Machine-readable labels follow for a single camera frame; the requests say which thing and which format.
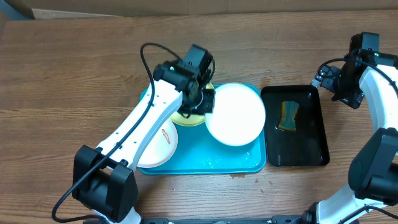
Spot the green rimmed plate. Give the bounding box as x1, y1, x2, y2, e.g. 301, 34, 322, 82
170, 83, 215, 126

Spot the green yellow sponge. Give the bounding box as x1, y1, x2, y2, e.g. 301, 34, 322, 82
278, 101, 299, 131

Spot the mint rimmed white plate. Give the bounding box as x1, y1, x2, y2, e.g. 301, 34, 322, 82
205, 83, 266, 146

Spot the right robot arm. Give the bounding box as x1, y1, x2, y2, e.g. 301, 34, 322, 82
293, 32, 397, 224

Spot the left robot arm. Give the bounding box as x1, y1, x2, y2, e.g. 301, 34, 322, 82
72, 45, 215, 223

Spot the black plastic tray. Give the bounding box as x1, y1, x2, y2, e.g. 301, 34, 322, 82
261, 85, 330, 167

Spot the blue plastic tray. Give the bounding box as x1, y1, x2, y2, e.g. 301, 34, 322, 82
138, 83, 267, 175

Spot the pink rimmed white plate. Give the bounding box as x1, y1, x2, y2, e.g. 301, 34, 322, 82
137, 119, 178, 168

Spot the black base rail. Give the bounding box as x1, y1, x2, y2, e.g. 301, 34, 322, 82
83, 214, 360, 224

